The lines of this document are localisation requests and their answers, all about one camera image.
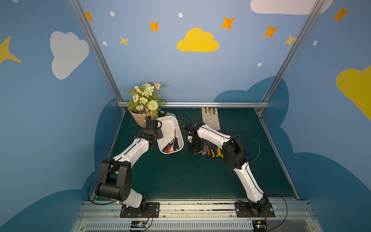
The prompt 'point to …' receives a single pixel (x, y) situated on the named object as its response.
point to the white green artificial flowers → (146, 99)
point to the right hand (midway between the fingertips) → (194, 151)
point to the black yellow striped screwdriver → (211, 151)
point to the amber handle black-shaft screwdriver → (199, 152)
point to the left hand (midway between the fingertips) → (157, 130)
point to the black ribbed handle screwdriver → (166, 146)
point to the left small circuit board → (138, 224)
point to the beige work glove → (210, 119)
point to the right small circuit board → (260, 225)
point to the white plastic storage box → (169, 124)
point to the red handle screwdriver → (169, 147)
